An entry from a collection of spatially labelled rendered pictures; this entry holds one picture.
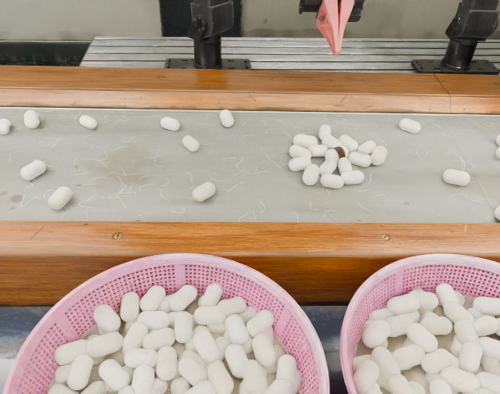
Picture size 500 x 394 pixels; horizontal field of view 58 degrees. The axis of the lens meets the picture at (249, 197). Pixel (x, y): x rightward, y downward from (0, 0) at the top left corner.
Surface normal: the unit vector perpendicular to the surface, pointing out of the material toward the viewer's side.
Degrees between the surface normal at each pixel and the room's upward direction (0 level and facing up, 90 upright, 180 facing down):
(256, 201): 0
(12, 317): 0
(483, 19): 87
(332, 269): 90
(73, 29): 89
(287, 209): 0
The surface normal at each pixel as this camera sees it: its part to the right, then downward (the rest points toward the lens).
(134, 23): 0.07, 0.62
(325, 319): 0.04, -0.77
